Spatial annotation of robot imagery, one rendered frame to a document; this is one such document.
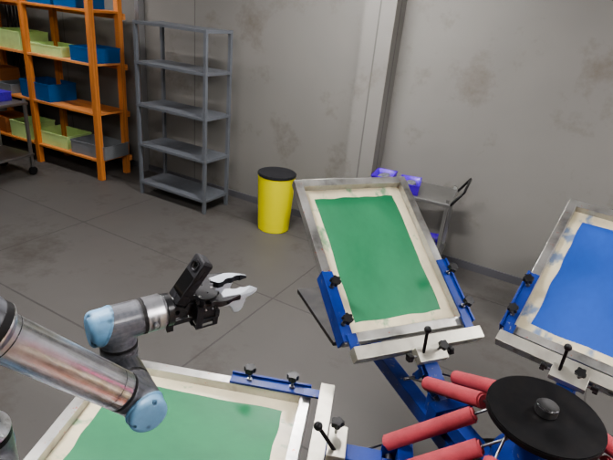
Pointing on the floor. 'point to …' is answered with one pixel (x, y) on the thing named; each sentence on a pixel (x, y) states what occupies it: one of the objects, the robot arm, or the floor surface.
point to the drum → (275, 199)
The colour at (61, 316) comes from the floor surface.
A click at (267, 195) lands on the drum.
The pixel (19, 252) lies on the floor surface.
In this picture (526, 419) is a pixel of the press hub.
